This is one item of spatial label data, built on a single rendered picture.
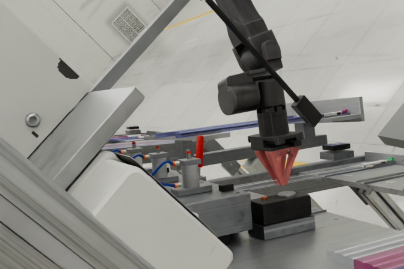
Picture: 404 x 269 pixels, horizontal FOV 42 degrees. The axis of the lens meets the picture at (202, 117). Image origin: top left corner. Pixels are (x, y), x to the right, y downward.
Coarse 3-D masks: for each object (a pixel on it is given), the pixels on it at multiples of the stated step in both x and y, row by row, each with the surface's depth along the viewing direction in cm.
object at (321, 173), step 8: (392, 160) 114; (336, 168) 108; (344, 168) 108; (352, 168) 109; (360, 168) 110; (296, 176) 103; (304, 176) 104; (312, 176) 105; (320, 176) 106; (240, 184) 99; (248, 184) 98; (256, 184) 99; (264, 184) 100; (272, 184) 101
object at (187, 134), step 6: (288, 120) 132; (294, 120) 133; (300, 120) 134; (228, 126) 124; (234, 126) 125; (240, 126) 125; (246, 126) 126; (252, 126) 127; (258, 126) 128; (186, 132) 118; (192, 132) 119; (198, 132) 120; (204, 132) 121
